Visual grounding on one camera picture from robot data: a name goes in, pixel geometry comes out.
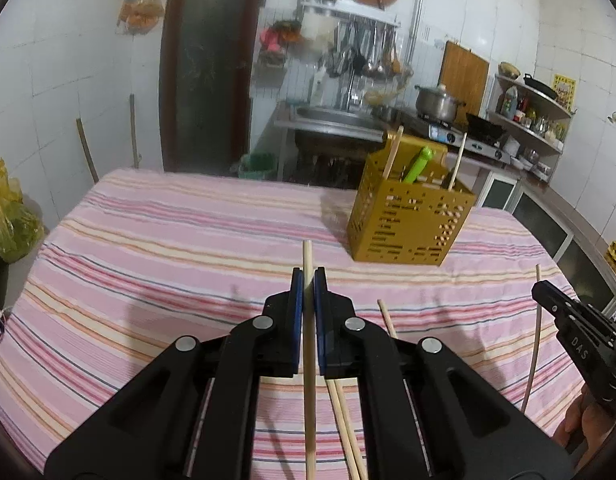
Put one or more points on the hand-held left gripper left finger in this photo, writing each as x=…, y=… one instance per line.
x=298, y=310

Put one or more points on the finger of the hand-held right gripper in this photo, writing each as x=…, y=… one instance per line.
x=548, y=295

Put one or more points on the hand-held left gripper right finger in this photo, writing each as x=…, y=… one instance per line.
x=319, y=320

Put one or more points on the yellow perforated utensil holder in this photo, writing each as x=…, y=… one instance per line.
x=408, y=220

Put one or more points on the person's right hand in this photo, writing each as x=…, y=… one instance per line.
x=593, y=420

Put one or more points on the kitchen counter cabinet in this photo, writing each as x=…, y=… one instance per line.
x=553, y=220

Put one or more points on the pink striped tablecloth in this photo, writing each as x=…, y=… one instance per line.
x=188, y=260

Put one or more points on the green plastic basket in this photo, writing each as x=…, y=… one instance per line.
x=255, y=166

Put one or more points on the black wok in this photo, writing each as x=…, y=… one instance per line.
x=485, y=127

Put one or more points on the gas stove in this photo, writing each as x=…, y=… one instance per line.
x=453, y=135

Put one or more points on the steel sink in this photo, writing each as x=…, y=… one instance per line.
x=328, y=117

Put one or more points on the dark plastic bottle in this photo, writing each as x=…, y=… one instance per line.
x=509, y=102

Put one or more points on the black pan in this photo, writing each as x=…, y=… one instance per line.
x=540, y=87

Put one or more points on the steel pot with lid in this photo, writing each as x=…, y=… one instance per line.
x=438, y=105

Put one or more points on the white detergent bottle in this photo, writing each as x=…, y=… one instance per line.
x=318, y=87

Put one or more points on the metal bowl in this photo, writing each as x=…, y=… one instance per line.
x=509, y=71

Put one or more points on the wooden cutting board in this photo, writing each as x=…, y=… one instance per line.
x=463, y=72

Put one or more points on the wooden stick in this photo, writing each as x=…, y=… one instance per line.
x=88, y=152
x=134, y=132

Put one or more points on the brown glass-panel door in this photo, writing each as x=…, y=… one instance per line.
x=208, y=70

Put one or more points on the hanging ladles and spatulas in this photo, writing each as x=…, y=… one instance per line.
x=373, y=52

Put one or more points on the red hanging cloths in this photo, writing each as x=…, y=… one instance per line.
x=278, y=37

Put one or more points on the yellow plastic bag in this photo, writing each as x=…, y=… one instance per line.
x=10, y=215

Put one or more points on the orange hanging plastic bags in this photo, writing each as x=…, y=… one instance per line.
x=140, y=7

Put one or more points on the corner wall shelf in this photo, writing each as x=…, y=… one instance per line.
x=533, y=135

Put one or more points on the yellow wall poster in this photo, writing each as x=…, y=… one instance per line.
x=564, y=91

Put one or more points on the metal wall rack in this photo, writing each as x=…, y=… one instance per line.
x=348, y=12

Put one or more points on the white wall pipe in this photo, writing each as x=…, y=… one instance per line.
x=418, y=5

